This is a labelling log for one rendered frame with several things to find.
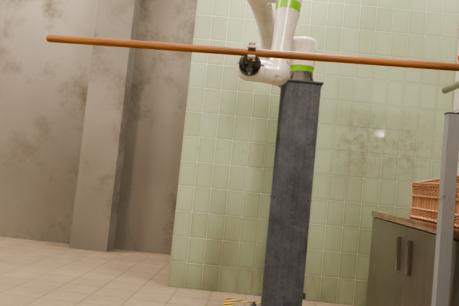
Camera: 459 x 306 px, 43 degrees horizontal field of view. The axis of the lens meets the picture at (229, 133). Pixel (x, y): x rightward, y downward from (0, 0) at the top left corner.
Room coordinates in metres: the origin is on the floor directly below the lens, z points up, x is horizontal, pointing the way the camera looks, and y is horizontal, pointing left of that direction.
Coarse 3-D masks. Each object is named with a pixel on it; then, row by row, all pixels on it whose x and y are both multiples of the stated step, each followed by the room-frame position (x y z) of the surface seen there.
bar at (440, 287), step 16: (448, 112) 1.83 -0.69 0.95; (448, 128) 1.83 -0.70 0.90; (448, 144) 1.83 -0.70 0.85; (448, 160) 1.83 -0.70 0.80; (448, 176) 1.83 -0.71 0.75; (448, 192) 1.83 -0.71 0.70; (448, 208) 1.83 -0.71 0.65; (448, 224) 1.83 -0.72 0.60; (448, 240) 1.83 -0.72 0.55; (448, 256) 1.83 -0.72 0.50; (448, 272) 1.83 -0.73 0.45; (432, 288) 1.87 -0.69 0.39; (448, 288) 1.83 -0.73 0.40; (432, 304) 1.86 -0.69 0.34
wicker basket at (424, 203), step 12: (432, 180) 2.48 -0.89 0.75; (420, 192) 2.39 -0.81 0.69; (432, 192) 2.24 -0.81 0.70; (456, 192) 2.02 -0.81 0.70; (420, 204) 2.38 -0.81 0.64; (432, 204) 2.24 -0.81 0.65; (456, 204) 2.01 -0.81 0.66; (420, 216) 2.37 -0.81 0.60; (432, 216) 2.22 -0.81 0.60; (456, 216) 1.99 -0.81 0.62
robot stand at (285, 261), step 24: (288, 96) 2.90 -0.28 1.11; (312, 96) 2.89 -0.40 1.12; (288, 120) 2.90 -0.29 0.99; (312, 120) 2.89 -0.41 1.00; (288, 144) 2.90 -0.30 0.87; (312, 144) 2.89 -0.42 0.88; (288, 168) 2.89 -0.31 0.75; (312, 168) 2.89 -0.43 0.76; (288, 192) 2.89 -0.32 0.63; (288, 216) 2.89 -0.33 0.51; (288, 240) 2.89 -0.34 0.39; (264, 264) 2.98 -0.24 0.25; (288, 264) 2.89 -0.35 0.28; (264, 288) 2.90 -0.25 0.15; (288, 288) 2.89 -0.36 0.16
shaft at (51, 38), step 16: (144, 48) 2.21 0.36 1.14; (160, 48) 2.20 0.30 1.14; (176, 48) 2.20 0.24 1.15; (192, 48) 2.20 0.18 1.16; (208, 48) 2.20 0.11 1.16; (224, 48) 2.20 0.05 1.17; (240, 48) 2.20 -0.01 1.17; (368, 64) 2.21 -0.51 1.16; (384, 64) 2.20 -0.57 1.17; (400, 64) 2.20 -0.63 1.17; (416, 64) 2.20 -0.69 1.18; (432, 64) 2.19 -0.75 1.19; (448, 64) 2.20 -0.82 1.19
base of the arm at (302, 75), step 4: (292, 72) 2.96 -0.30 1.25; (296, 72) 2.94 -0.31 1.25; (300, 72) 2.93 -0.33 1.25; (304, 72) 2.93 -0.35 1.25; (308, 72) 2.94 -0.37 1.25; (312, 72) 2.97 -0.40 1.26; (292, 76) 2.96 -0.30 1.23; (296, 76) 2.93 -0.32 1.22; (300, 76) 2.93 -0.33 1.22; (304, 76) 2.93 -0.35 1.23; (308, 76) 2.93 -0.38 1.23; (312, 76) 2.96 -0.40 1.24; (304, 80) 2.92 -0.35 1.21; (308, 80) 2.93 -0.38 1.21; (312, 80) 2.95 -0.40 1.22
